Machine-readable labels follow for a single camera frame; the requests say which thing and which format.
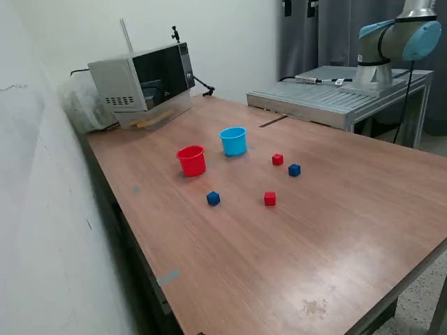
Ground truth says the black tape strip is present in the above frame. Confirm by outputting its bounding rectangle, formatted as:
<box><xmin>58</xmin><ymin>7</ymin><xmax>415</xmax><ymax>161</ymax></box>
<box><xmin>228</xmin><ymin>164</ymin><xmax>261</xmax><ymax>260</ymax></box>
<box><xmin>258</xmin><ymin>117</ymin><xmax>289</xmax><ymax>128</ymax></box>

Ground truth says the silver connector cable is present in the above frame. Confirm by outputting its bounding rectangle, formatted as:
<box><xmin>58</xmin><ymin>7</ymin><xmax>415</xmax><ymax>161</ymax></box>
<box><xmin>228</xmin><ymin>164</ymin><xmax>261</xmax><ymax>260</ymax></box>
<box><xmin>279</xmin><ymin>74</ymin><xmax>353</xmax><ymax>84</ymax></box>

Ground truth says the light blue plastic bin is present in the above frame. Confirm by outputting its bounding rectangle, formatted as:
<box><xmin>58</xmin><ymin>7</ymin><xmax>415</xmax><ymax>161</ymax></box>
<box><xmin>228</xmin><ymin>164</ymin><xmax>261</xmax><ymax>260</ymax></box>
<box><xmin>219</xmin><ymin>126</ymin><xmax>249</xmax><ymax>157</ymax></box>

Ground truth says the aluminium robot base table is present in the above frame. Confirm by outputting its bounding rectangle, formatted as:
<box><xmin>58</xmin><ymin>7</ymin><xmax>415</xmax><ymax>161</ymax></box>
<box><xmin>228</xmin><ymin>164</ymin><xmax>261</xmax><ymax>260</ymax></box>
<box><xmin>246</xmin><ymin>65</ymin><xmax>434</xmax><ymax>149</ymax></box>

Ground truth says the clear acrylic microwave stand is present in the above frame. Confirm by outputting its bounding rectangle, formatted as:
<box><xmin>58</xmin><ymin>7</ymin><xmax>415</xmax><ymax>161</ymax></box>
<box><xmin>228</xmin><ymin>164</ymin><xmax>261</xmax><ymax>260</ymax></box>
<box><xmin>113</xmin><ymin>89</ymin><xmax>192</xmax><ymax>132</ymax></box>

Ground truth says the red plastic bin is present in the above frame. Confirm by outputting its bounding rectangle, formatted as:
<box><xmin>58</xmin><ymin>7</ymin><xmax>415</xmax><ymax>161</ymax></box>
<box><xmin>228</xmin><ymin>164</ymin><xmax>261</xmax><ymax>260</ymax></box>
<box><xmin>176</xmin><ymin>144</ymin><xmax>207</xmax><ymax>178</ymax></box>

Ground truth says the long grey tape piece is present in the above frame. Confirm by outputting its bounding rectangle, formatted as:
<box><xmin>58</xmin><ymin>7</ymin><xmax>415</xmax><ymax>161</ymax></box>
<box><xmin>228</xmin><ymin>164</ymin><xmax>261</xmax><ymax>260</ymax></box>
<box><xmin>156</xmin><ymin>269</ymin><xmax>182</xmax><ymax>287</ymax></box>

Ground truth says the wooden stick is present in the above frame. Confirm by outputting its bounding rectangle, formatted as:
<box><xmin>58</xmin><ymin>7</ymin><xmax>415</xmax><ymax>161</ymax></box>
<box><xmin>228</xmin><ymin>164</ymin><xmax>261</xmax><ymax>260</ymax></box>
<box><xmin>136</xmin><ymin>117</ymin><xmax>169</xmax><ymax>128</ymax></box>
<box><xmin>129</xmin><ymin>110</ymin><xmax>175</xmax><ymax>126</ymax></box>

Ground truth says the white thin rod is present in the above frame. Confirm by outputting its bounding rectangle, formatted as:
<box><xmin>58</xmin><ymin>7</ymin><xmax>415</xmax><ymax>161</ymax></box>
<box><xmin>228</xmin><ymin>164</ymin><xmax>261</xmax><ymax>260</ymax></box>
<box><xmin>119</xmin><ymin>18</ymin><xmax>135</xmax><ymax>53</ymax></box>

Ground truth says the silver blue-jointed robot arm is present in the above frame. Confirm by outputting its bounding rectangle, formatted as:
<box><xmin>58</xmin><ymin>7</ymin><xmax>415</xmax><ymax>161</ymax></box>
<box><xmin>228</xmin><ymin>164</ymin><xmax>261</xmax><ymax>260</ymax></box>
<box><xmin>351</xmin><ymin>0</ymin><xmax>443</xmax><ymax>92</ymax></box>

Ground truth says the silver microwave oven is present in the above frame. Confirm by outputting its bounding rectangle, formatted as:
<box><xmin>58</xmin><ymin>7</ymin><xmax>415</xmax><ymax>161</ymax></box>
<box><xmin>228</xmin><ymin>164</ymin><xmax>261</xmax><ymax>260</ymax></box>
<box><xmin>87</xmin><ymin>42</ymin><xmax>196</xmax><ymax>113</ymax></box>

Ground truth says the black hanging cable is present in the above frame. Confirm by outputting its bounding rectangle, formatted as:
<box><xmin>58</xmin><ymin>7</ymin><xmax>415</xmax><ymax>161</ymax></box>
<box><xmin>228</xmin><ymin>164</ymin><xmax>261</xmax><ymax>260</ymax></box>
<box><xmin>393</xmin><ymin>59</ymin><xmax>416</xmax><ymax>144</ymax></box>

